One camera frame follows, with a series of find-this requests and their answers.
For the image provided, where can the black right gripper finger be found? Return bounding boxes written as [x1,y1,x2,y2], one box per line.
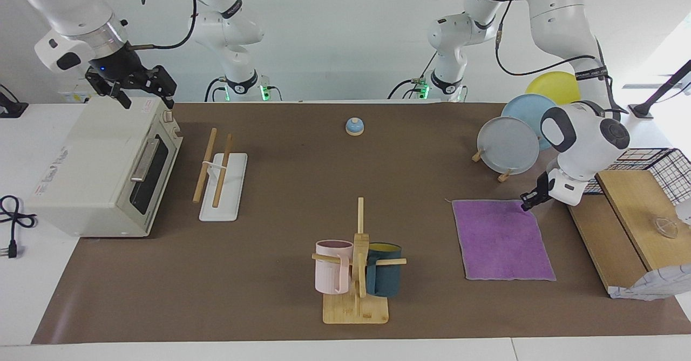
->
[141,66,177,109]
[85,72,132,109]

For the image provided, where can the purple grey-backed towel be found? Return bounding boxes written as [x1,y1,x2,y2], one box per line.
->
[446,198,557,282]

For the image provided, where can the wooden plate rack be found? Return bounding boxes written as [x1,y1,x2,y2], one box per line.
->
[471,149,514,183]

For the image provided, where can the white towel rack wooden rods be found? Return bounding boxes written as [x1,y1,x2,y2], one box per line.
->
[192,127,248,222]

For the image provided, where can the white box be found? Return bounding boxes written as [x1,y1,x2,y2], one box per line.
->
[58,78,96,104]

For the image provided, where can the grey plate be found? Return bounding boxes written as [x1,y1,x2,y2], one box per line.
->
[477,116,541,176]

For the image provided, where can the beige toaster oven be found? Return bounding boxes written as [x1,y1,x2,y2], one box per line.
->
[26,97,184,238]

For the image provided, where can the light blue plate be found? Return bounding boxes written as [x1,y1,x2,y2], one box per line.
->
[500,93,558,151]

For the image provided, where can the yellow plate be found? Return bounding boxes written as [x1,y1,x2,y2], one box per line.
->
[525,71,582,106]

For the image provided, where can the clear glass lid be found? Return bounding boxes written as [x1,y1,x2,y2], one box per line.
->
[650,216,681,239]

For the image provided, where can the dark teal mug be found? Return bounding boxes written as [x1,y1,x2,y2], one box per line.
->
[365,242,403,298]

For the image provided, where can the wooden mug tree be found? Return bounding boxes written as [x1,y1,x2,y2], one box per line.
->
[311,197,408,325]

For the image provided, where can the pink mug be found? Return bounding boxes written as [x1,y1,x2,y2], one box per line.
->
[315,240,354,295]

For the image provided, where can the brown table mat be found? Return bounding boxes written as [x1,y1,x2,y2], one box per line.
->
[31,102,691,345]

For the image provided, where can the black arm base cable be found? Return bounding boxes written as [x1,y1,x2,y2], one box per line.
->
[204,77,230,103]
[388,52,439,101]

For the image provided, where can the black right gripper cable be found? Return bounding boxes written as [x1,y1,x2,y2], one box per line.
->
[123,0,198,52]

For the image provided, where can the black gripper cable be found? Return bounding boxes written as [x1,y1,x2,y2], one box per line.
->
[123,0,198,52]
[493,0,613,81]

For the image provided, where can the black clamp mount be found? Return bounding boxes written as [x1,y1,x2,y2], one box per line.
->
[0,83,29,119]

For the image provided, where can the black wire basket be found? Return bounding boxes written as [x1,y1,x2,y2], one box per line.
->
[586,147,691,206]

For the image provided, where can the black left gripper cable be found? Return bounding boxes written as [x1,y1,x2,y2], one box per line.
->
[493,0,613,81]

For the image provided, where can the black camera stand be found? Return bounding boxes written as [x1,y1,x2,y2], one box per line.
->
[628,59,691,120]

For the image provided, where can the black power cord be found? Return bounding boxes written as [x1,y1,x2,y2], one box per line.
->
[0,195,38,260]

